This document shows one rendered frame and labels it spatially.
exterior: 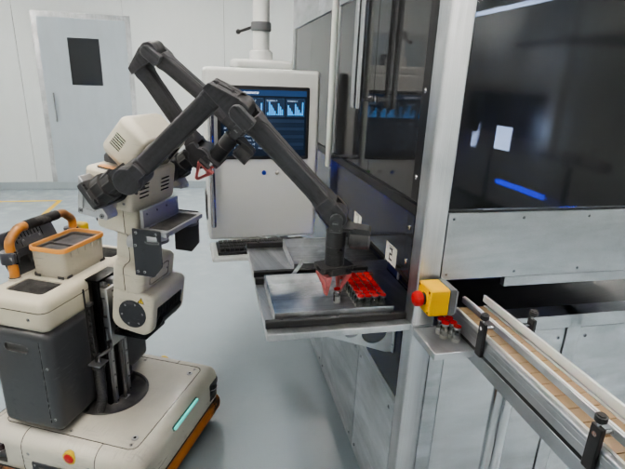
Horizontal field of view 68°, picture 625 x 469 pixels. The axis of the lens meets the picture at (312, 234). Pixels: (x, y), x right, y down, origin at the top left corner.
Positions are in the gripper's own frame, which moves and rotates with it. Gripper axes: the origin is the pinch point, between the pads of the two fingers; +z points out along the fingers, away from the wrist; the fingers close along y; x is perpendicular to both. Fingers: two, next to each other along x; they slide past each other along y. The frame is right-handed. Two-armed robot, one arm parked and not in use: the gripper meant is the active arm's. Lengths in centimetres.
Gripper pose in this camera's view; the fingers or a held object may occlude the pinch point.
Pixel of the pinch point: (332, 291)
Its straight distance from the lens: 140.6
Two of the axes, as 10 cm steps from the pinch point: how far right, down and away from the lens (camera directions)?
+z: -0.5, 9.4, 3.3
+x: -4.5, -3.1, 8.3
